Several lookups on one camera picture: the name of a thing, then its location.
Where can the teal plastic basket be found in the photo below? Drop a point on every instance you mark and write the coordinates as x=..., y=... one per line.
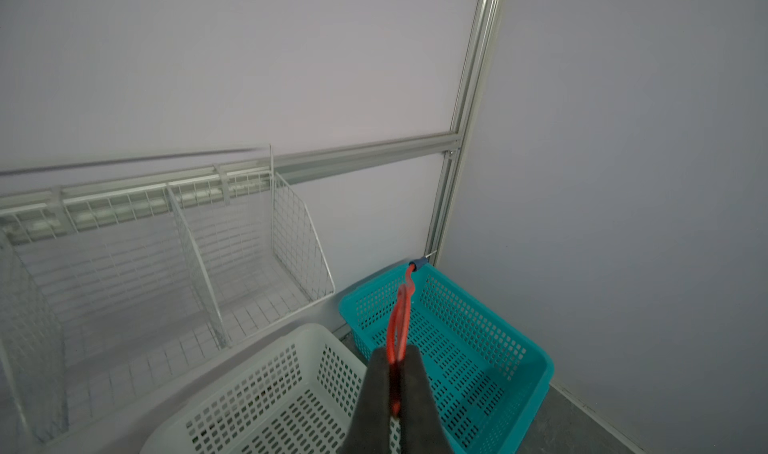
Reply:
x=488, y=380

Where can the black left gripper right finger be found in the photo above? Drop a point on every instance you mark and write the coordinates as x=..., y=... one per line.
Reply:
x=420, y=424

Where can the white wire wall rack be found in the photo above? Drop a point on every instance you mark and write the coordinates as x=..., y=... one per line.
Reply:
x=112, y=289

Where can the white plastic basket middle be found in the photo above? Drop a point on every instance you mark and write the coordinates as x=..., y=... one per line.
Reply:
x=297, y=395

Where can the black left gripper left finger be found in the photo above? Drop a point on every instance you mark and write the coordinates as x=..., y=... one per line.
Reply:
x=369, y=430

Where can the aluminium frame corner post right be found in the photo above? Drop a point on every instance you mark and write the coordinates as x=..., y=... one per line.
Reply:
x=470, y=86

